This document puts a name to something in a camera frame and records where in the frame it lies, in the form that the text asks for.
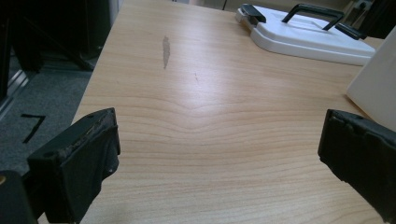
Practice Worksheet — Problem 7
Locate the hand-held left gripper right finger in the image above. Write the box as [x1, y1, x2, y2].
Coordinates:
[317, 108, 396, 223]

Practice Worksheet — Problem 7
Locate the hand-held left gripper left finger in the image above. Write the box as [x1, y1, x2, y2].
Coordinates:
[26, 107, 121, 224]

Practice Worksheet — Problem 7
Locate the white box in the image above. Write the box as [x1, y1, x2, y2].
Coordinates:
[346, 26, 396, 133]

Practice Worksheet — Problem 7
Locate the dark metal stand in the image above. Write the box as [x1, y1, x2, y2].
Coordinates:
[0, 0, 112, 104]

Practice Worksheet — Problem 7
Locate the white lid with black handle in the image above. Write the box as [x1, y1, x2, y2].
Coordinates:
[234, 3, 377, 67]

